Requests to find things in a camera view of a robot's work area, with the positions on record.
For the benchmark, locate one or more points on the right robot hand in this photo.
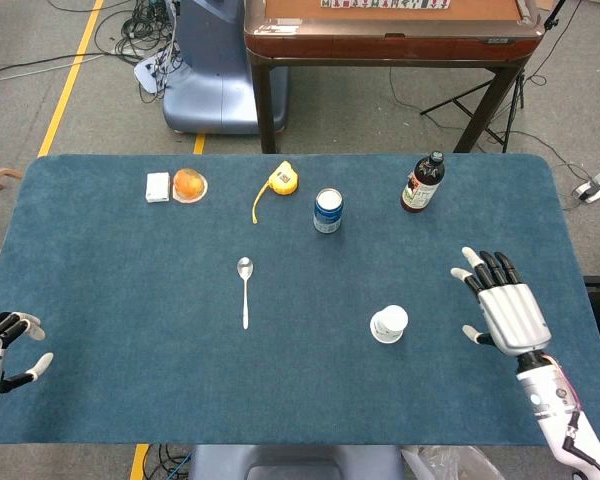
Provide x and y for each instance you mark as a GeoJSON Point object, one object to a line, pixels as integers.
{"type": "Point", "coordinates": [512, 312]}

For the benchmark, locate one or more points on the white paper cup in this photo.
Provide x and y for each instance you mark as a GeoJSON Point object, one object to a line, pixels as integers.
{"type": "Point", "coordinates": [389, 324]}

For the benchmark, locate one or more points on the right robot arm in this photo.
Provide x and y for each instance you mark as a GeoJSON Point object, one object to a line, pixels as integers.
{"type": "Point", "coordinates": [562, 410]}

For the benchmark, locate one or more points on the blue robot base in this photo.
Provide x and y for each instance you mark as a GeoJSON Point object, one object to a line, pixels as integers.
{"type": "Point", "coordinates": [220, 75]}

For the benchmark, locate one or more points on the orange jelly cup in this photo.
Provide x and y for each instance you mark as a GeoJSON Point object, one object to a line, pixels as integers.
{"type": "Point", "coordinates": [189, 186]}

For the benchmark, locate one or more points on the white power strip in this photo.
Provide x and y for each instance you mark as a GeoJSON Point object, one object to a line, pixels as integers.
{"type": "Point", "coordinates": [599, 185]}

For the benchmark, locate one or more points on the dark glass bottle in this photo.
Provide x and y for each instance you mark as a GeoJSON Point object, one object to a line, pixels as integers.
{"type": "Point", "coordinates": [422, 185]}

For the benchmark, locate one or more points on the clear plastic bag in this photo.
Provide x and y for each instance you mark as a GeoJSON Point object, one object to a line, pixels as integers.
{"type": "Point", "coordinates": [450, 462]}

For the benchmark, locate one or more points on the blue table mat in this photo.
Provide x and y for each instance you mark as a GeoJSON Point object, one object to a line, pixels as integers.
{"type": "Point", "coordinates": [180, 325]}

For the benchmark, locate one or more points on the black tripod stand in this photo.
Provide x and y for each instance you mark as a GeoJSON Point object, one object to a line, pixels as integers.
{"type": "Point", "coordinates": [500, 105]}

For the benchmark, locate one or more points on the blue soda can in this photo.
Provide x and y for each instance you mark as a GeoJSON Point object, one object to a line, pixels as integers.
{"type": "Point", "coordinates": [327, 211]}

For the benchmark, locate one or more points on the small white box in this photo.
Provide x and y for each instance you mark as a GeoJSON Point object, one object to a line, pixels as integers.
{"type": "Point", "coordinates": [158, 187]}

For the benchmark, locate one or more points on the metal spoon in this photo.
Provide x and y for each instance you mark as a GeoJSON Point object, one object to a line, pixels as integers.
{"type": "Point", "coordinates": [245, 285]}

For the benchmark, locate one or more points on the yellow tape measure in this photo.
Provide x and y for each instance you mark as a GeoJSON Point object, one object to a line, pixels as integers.
{"type": "Point", "coordinates": [279, 185]}

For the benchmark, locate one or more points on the brown mahjong table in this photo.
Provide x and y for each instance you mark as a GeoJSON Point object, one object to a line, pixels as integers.
{"type": "Point", "coordinates": [395, 40]}

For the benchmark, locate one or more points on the row of mahjong tiles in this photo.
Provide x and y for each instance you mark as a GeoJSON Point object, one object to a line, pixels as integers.
{"type": "Point", "coordinates": [385, 4]}

